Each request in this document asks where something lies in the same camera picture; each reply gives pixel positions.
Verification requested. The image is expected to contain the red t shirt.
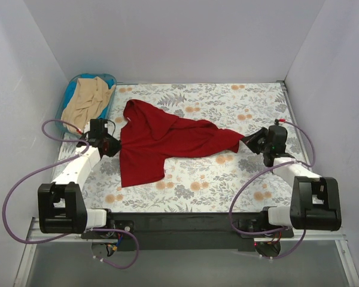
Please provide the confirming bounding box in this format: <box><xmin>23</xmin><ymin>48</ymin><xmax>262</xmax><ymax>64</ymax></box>
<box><xmin>119</xmin><ymin>99</ymin><xmax>244</xmax><ymax>188</ymax></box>

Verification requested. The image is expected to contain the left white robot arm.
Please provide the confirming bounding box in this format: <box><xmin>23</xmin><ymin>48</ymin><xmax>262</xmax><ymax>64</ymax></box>
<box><xmin>38</xmin><ymin>119</ymin><xmax>121</xmax><ymax>239</ymax></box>

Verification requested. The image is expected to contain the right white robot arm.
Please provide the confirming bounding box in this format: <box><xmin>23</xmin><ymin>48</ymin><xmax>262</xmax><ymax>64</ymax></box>
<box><xmin>241</xmin><ymin>125</ymin><xmax>342</xmax><ymax>238</ymax></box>

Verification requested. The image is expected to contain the beige t shirt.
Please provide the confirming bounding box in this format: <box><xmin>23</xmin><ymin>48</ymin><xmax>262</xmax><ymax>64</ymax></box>
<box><xmin>60</xmin><ymin>76</ymin><xmax>116</xmax><ymax>134</ymax></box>

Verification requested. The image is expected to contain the blue plastic basket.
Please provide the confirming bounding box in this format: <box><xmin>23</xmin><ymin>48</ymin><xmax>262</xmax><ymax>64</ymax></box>
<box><xmin>54</xmin><ymin>72</ymin><xmax>118</xmax><ymax>139</ymax></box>

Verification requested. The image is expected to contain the blue t shirt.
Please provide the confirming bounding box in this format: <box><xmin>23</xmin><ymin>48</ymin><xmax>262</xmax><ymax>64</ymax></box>
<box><xmin>64</xmin><ymin>73</ymin><xmax>116</xmax><ymax>117</ymax></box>

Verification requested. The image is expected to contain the floral table mat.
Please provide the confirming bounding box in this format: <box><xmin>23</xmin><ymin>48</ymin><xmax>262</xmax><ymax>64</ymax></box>
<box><xmin>44</xmin><ymin>83</ymin><xmax>321</xmax><ymax>213</ymax></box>

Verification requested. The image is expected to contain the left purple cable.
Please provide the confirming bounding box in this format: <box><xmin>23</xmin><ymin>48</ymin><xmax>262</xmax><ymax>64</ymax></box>
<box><xmin>2</xmin><ymin>119</ymin><xmax>140</xmax><ymax>270</ymax></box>

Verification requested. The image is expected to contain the purple cable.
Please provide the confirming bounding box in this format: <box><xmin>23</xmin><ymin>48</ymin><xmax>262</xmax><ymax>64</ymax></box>
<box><xmin>229</xmin><ymin>119</ymin><xmax>317</xmax><ymax>259</ymax></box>
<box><xmin>2</xmin><ymin>119</ymin><xmax>140</xmax><ymax>270</ymax></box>

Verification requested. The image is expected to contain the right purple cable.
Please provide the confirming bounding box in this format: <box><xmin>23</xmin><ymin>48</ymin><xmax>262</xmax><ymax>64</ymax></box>
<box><xmin>229</xmin><ymin>119</ymin><xmax>317</xmax><ymax>259</ymax></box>

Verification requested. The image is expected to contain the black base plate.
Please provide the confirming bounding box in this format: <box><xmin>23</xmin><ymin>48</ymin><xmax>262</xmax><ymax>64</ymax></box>
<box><xmin>80</xmin><ymin>211</ymin><xmax>294</xmax><ymax>252</ymax></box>

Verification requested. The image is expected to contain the aluminium rail frame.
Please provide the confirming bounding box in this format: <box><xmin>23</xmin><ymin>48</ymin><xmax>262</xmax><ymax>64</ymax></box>
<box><xmin>13</xmin><ymin>80</ymin><xmax>359</xmax><ymax>287</ymax></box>

